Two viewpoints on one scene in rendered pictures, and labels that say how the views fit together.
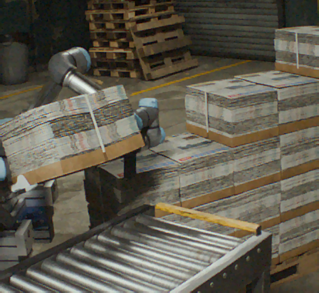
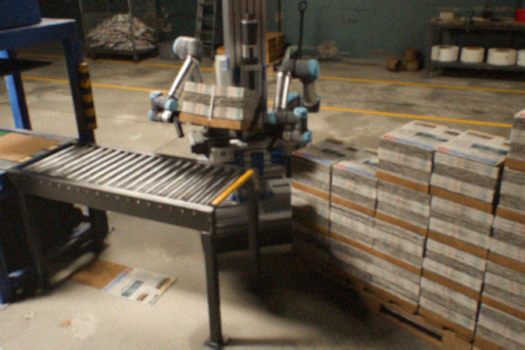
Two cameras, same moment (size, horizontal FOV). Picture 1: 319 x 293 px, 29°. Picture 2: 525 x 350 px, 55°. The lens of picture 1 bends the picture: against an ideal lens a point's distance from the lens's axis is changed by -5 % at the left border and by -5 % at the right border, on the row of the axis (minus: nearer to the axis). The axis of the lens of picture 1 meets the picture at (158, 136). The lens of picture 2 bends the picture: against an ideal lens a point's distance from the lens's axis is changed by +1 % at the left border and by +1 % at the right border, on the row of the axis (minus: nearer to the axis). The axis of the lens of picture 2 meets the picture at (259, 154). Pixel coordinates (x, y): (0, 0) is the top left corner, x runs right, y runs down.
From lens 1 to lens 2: 2.87 m
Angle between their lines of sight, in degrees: 70
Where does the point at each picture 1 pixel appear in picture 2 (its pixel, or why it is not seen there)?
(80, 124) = (202, 99)
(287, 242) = (430, 301)
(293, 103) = (452, 173)
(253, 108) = (401, 155)
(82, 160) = (193, 119)
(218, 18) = not seen: outside the picture
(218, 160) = (362, 180)
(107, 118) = (222, 104)
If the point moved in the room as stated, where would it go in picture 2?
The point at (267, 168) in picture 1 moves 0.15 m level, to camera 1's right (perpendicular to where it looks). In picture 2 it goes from (411, 216) to (428, 231)
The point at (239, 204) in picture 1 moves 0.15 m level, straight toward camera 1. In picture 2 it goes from (377, 228) to (350, 230)
